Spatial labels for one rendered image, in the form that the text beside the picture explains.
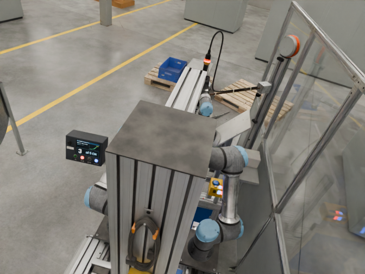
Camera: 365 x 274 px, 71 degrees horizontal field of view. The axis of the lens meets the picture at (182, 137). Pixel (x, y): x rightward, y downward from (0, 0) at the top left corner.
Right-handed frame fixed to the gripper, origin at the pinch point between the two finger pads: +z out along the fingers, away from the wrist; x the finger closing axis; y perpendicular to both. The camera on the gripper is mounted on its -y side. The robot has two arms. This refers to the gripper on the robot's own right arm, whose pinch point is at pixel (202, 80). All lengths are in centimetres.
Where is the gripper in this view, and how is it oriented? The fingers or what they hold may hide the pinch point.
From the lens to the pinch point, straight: 183.3
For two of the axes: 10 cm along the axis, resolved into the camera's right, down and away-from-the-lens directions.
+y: -1.5, 7.6, 6.3
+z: -0.3, -6.4, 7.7
